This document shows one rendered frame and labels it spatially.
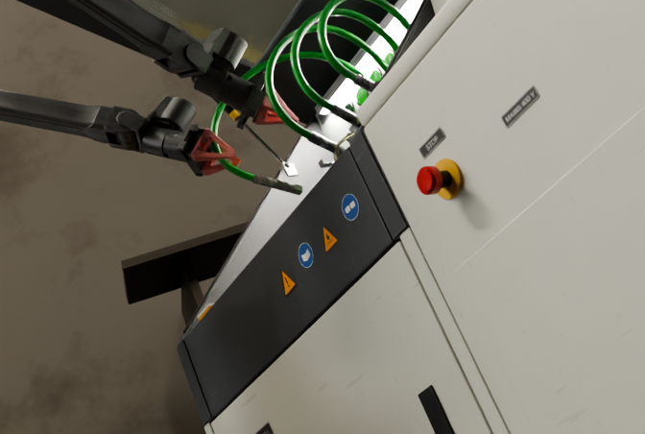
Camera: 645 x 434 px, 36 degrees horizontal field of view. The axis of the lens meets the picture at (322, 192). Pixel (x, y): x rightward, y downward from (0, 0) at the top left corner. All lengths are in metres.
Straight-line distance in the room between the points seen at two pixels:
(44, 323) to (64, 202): 0.52
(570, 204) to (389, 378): 0.41
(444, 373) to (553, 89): 0.40
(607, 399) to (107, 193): 3.23
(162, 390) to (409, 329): 2.55
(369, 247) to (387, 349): 0.14
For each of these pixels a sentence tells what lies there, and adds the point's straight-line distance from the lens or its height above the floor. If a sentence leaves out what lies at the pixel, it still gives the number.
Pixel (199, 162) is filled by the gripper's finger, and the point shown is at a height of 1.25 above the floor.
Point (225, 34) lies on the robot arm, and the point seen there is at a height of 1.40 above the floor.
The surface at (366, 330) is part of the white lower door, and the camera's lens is 1.41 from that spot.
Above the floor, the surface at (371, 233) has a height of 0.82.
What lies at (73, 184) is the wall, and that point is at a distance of 4.19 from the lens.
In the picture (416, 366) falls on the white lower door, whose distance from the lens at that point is 1.34.
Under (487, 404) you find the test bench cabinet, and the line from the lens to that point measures 1.26.
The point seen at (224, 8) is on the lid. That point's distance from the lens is 2.22.
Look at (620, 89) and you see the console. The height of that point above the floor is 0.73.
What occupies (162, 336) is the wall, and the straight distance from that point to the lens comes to 3.89.
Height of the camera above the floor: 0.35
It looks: 24 degrees up
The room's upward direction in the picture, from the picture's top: 24 degrees counter-clockwise
